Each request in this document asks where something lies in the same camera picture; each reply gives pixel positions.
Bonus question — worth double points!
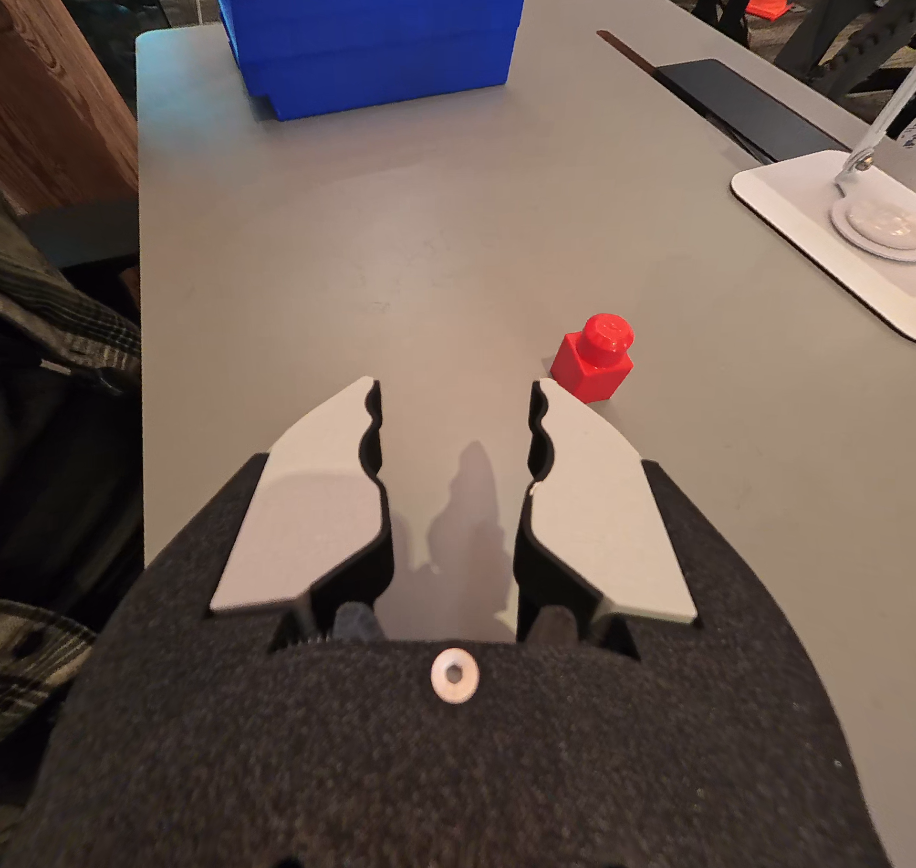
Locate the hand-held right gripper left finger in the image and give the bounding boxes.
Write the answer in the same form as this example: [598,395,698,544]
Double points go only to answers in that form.
[209,376,396,636]

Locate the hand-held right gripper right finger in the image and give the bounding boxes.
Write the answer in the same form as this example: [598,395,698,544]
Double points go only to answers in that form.
[514,377,698,636]

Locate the red mega block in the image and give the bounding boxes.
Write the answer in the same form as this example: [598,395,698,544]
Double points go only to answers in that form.
[550,313,636,405]

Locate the blue plastic bin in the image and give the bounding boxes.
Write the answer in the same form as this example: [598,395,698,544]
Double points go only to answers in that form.
[208,0,539,122]

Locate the black chair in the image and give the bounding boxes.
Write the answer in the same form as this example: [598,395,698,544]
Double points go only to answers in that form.
[18,199,140,268]

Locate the wooden panel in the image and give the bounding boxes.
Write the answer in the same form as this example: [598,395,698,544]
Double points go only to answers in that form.
[0,0,139,214]

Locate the black desk frame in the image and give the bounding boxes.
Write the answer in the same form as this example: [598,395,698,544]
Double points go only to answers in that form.
[773,0,916,103]

